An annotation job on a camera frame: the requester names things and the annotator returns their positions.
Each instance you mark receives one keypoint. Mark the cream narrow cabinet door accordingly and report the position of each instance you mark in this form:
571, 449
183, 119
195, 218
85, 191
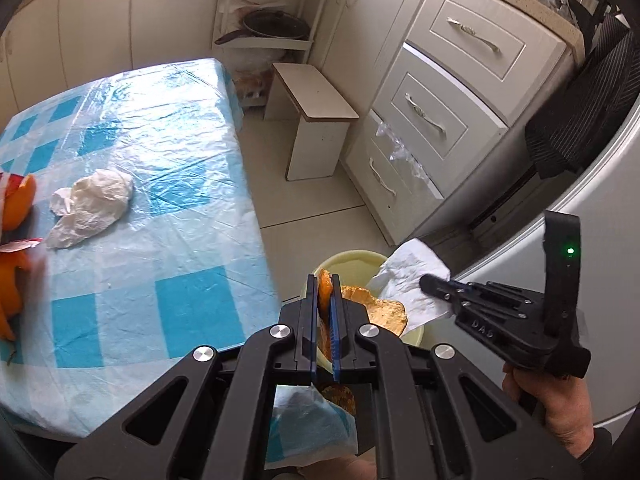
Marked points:
370, 25

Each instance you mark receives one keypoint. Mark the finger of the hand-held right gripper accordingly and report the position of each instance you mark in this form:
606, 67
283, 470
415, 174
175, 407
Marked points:
437, 285

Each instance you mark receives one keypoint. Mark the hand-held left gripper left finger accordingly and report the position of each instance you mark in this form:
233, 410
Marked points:
313, 320

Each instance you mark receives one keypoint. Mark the person's right hand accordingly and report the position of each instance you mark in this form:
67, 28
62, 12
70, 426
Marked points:
555, 405

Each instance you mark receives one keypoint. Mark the orange peel strip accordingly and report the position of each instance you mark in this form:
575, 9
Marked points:
325, 290

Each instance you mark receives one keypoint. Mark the white corner shelf rack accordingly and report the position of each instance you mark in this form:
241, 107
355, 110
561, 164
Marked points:
320, 5

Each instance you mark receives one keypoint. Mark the white plastic bag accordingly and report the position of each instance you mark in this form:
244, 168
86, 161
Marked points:
257, 59

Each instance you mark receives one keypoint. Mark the dark striped cloth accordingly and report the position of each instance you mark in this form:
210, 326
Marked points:
590, 105

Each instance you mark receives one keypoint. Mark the cream base cabinet row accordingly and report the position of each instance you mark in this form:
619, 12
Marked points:
100, 15

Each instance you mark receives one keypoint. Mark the cream drawer with medium front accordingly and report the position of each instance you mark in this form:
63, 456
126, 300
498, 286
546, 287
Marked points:
430, 120

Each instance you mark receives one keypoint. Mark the long orange peel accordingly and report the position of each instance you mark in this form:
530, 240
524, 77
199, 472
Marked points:
12, 285

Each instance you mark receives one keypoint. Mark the curled orange peel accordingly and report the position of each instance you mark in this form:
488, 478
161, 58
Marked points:
22, 205

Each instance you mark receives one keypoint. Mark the clear plastic bag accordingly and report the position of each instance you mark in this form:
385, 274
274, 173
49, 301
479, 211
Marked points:
402, 152

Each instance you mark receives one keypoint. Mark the cream drawer with large front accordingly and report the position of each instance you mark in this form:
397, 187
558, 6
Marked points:
480, 55

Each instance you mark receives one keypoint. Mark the black frying pan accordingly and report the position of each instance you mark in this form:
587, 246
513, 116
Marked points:
275, 25

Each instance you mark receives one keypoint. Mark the flat orange peel piece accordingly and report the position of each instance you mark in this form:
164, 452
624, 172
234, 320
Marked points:
385, 315

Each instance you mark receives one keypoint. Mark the yellow plastic bin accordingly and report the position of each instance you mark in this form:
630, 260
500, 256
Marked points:
350, 260

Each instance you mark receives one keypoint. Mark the table with checkered tablecloth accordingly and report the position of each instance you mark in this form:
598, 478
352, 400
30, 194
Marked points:
165, 185

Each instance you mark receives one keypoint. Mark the small orange peel piece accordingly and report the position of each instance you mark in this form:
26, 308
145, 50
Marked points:
341, 398

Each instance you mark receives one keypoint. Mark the white wooden stool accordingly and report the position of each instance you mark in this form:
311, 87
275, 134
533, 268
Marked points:
310, 95

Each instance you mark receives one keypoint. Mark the orange printed bag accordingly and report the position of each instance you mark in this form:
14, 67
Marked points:
252, 85

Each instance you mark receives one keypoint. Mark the white tissue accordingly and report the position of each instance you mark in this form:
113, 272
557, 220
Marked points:
95, 200
405, 270

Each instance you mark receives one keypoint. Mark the cream drawer with plastic bag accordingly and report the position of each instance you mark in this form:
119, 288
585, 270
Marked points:
380, 195

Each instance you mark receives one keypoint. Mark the light grey refrigerator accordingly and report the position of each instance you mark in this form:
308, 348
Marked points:
615, 240

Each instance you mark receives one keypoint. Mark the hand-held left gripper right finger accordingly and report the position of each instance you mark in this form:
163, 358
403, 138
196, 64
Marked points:
336, 330

